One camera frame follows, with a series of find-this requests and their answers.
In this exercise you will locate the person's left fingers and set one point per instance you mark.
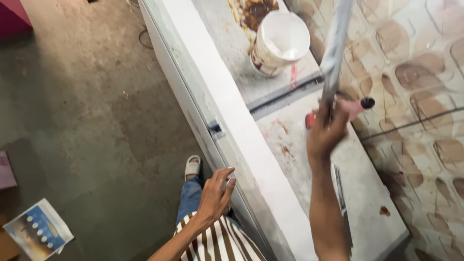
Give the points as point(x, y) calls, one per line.
point(227, 180)

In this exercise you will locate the person's left hand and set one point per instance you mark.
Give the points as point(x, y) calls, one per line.
point(214, 197)

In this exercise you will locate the white paint bucket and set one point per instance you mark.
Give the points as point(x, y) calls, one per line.
point(281, 41)

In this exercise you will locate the brown striped white shirt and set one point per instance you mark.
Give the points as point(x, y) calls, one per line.
point(221, 243)

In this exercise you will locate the pink flat packet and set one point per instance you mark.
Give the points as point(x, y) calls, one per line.
point(6, 171)

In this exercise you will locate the printed blue paper sheet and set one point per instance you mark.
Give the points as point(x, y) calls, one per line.
point(38, 230)

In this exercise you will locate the blue jeans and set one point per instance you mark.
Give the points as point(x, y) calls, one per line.
point(190, 199)

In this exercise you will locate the person's right fingers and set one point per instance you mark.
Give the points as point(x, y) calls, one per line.
point(335, 118)

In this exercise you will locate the long white board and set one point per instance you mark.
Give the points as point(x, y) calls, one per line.
point(232, 119)

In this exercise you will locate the metal saw blade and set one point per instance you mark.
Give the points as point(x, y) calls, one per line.
point(341, 195)

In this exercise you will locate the white slipper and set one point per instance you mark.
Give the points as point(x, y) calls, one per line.
point(193, 166)

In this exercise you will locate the dark metal bracket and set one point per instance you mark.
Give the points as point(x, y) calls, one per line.
point(215, 129)

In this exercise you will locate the brown cardboard piece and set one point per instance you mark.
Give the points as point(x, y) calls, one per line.
point(7, 243)

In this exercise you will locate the grey metal pole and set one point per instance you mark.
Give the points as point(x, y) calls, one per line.
point(335, 50)

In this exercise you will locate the person's right hand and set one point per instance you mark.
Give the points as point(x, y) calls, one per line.
point(324, 136)

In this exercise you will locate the magenta box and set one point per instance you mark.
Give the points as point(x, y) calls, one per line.
point(12, 16)

